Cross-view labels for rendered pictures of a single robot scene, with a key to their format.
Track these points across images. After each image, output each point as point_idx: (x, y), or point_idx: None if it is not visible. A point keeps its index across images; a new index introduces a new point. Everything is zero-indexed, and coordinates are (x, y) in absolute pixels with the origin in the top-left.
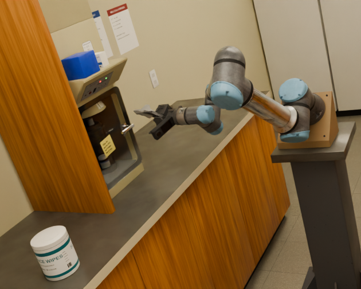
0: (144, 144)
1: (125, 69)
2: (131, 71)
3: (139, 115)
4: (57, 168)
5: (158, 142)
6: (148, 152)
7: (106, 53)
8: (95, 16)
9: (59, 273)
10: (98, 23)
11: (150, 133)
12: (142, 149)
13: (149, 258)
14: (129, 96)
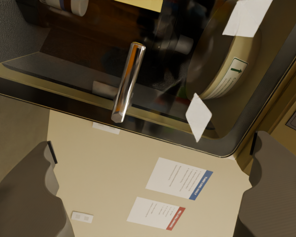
0: (18, 151)
1: (119, 192)
2: (112, 197)
3: (59, 177)
4: None
5: None
6: None
7: (153, 182)
8: (192, 193)
9: None
10: (185, 192)
11: (35, 146)
12: (10, 140)
13: None
14: (89, 178)
